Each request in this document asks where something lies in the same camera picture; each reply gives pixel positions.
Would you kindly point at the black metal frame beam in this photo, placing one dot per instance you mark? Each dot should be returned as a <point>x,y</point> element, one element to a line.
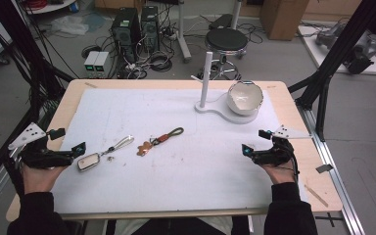
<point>336,52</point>
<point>19,55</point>

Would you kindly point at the grey tape piece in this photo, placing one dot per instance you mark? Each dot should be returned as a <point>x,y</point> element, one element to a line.
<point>324,168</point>

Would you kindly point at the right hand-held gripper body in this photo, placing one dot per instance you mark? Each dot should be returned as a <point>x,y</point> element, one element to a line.
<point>279,153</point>

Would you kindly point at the cardboard box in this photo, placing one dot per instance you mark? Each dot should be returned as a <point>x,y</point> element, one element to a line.
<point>282,19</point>

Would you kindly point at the white metal stand leg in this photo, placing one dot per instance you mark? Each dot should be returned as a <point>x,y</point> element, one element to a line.
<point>183,32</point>

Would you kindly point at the white stand with post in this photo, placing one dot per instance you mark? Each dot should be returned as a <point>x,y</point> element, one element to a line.
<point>205,81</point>

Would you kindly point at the person's right hand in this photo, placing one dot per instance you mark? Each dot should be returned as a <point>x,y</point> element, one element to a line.
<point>280,174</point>

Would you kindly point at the aluminium rail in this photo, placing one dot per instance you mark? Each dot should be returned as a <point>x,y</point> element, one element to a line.
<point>336,176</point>

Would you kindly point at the white table mat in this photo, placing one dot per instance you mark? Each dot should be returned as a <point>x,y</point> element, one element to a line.
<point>163,182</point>

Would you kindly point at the white bowl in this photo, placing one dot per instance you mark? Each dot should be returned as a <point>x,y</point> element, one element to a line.
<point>244,98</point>

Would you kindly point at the thin wooden stick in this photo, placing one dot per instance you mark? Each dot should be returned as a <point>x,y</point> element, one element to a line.
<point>316,196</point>

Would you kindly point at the black computer tower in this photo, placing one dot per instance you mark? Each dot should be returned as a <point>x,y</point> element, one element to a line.
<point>125,34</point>
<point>150,29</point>

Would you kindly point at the white board with grey device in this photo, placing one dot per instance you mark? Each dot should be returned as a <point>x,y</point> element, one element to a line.
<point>346,49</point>

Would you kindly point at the white power supply box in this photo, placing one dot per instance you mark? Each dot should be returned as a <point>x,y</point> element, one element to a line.
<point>102,63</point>
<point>90,63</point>

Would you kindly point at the small metal piece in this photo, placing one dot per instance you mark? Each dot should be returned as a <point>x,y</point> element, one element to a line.
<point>110,158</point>

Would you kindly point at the person's left hand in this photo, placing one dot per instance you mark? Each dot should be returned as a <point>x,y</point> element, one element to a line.
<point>39,179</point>

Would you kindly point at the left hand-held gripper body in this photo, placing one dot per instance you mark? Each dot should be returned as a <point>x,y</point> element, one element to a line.
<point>37,156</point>

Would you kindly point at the black round stool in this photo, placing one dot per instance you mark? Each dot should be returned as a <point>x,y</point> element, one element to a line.
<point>226,39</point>

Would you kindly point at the clear plastic bag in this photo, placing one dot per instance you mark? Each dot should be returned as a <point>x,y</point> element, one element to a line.
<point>69,25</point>

